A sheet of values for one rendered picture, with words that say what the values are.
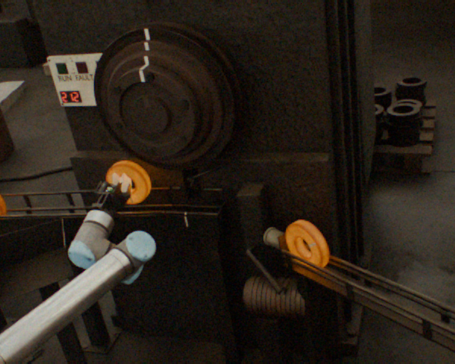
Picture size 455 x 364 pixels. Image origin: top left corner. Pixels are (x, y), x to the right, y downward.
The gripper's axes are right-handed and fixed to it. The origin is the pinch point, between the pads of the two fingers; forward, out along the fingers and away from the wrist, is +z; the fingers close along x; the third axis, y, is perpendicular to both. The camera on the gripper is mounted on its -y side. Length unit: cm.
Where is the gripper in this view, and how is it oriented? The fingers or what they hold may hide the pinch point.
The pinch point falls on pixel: (127, 177)
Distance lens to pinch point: 200.6
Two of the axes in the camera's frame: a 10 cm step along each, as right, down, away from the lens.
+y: -2.2, -6.9, -6.9
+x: -9.4, -0.3, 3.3
